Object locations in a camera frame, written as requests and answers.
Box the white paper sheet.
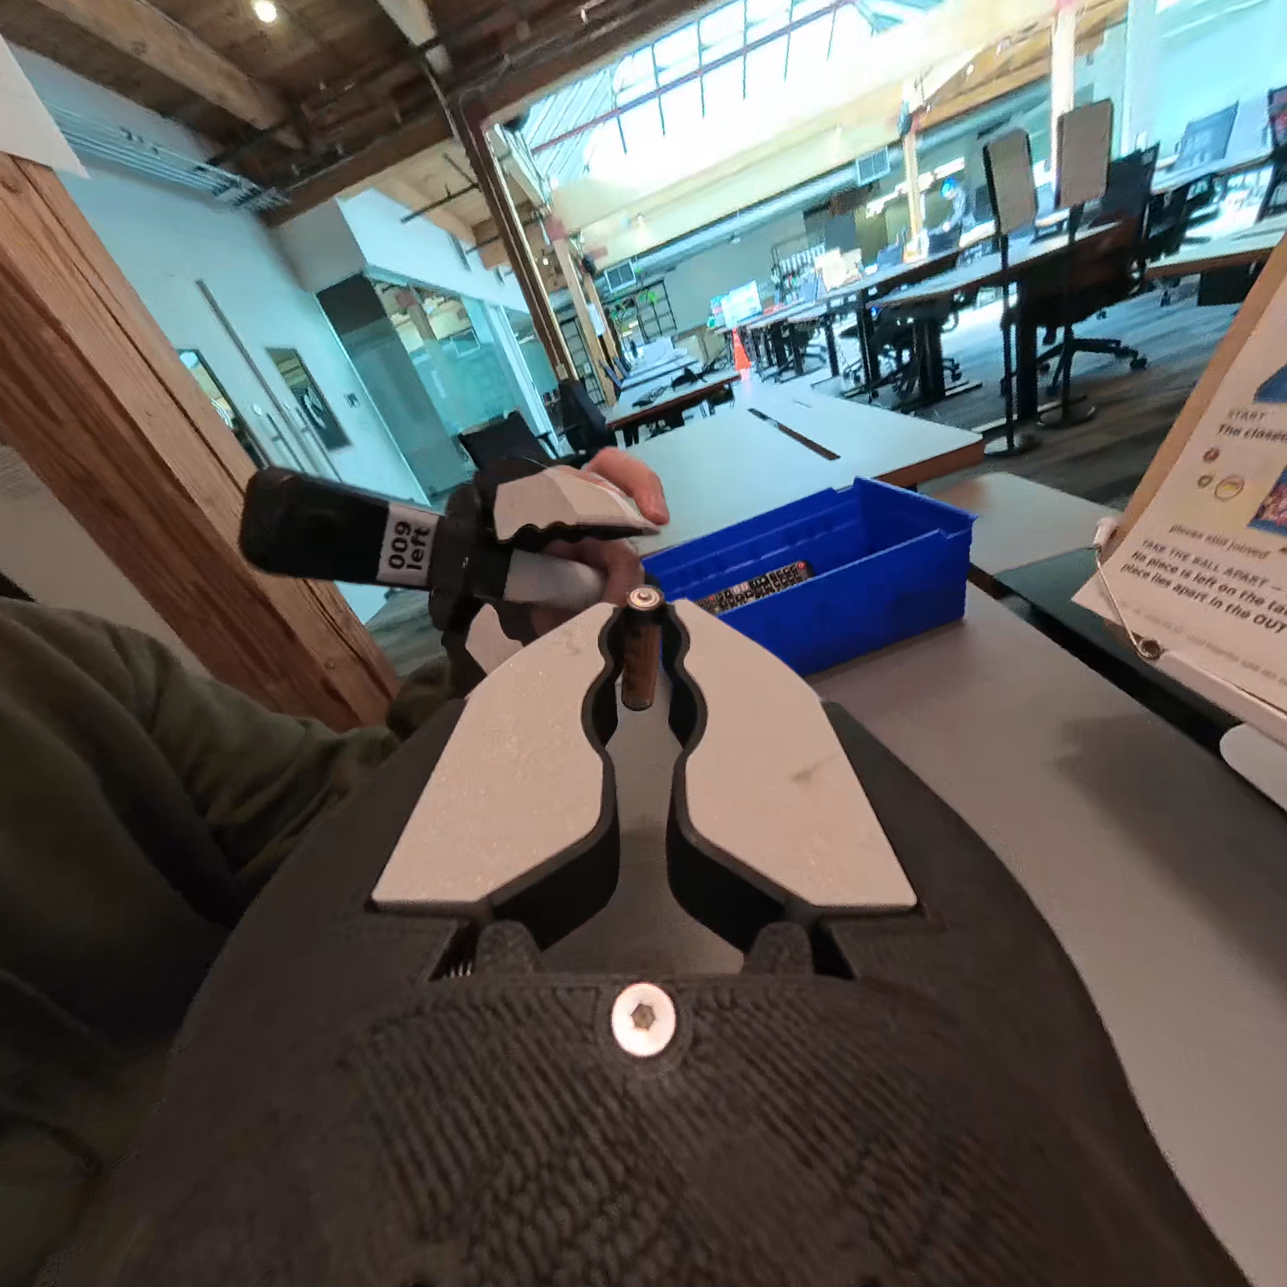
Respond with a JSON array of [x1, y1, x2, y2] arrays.
[[0, 35, 89, 180]]

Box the sign on black stand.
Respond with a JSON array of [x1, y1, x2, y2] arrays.
[[1046, 97, 1118, 429], [981, 126, 1047, 456]]

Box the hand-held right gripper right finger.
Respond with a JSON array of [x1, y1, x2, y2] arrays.
[[661, 598, 921, 952]]

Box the person's left forearm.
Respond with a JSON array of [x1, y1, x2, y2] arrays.
[[0, 575, 459, 1287]]

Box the metal binder ring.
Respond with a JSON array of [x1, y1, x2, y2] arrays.
[[1094, 543, 1170, 663]]

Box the blue plastic bin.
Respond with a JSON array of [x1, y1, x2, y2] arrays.
[[641, 478, 979, 677]]

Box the black office chair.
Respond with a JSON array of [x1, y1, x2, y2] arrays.
[[1040, 144, 1162, 376], [555, 378, 617, 456]]

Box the person's left hand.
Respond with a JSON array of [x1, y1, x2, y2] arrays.
[[543, 447, 672, 608]]

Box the wooden pillar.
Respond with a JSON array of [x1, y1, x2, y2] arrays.
[[0, 150, 401, 732]]

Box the dark cylindrical battery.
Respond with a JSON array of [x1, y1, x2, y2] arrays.
[[618, 588, 668, 714]]

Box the printed instruction board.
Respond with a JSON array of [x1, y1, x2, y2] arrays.
[[1070, 236, 1287, 718]]

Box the white long table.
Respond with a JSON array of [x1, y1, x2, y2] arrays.
[[618, 390, 987, 504]]

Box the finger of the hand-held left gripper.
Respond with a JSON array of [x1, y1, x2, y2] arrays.
[[491, 467, 662, 551], [505, 553, 607, 612]]

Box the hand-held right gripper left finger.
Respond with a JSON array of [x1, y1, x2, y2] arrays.
[[370, 601, 622, 950]]

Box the dark keypad device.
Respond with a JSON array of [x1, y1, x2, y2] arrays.
[[696, 561, 812, 618]]

